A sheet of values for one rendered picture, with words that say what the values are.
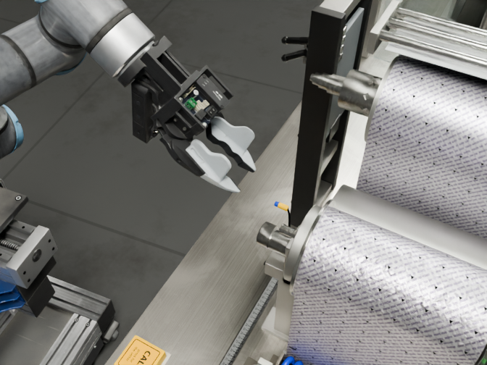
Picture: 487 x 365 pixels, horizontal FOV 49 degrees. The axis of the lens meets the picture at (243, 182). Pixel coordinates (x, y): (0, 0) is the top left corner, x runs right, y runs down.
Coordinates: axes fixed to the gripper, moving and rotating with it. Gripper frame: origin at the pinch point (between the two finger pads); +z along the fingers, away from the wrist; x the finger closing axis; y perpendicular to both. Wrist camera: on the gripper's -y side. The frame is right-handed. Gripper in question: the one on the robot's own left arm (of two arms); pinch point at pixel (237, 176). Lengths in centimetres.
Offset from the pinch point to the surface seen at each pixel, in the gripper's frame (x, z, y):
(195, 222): 65, 36, -146
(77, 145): 76, -24, -196
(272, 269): 0.2, 17.4, -11.9
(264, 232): 2.0, 11.3, -8.5
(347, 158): 51, 29, -34
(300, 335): -7.0, 25.4, -7.8
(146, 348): -15.8, 16.6, -38.4
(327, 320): -6.6, 22.8, 0.7
